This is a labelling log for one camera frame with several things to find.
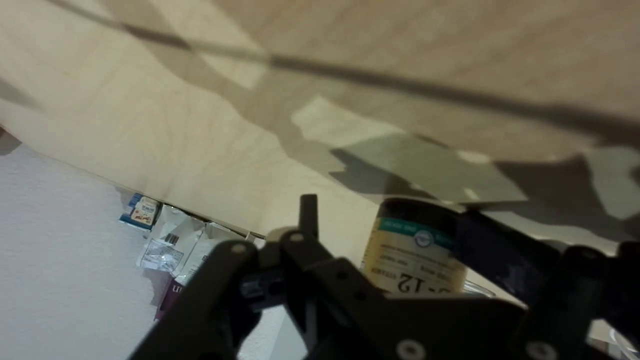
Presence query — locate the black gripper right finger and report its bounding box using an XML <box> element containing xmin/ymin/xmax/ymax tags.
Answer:
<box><xmin>457</xmin><ymin>209</ymin><xmax>640</xmax><ymax>360</ymax></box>

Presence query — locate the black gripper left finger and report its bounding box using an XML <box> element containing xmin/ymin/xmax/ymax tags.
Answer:
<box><xmin>127</xmin><ymin>239</ymin><xmax>255</xmax><ymax>360</ymax></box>

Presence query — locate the small brown glass bottle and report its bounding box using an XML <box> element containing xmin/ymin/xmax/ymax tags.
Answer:
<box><xmin>362</xmin><ymin>197</ymin><xmax>466</xmax><ymax>296</ymax></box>

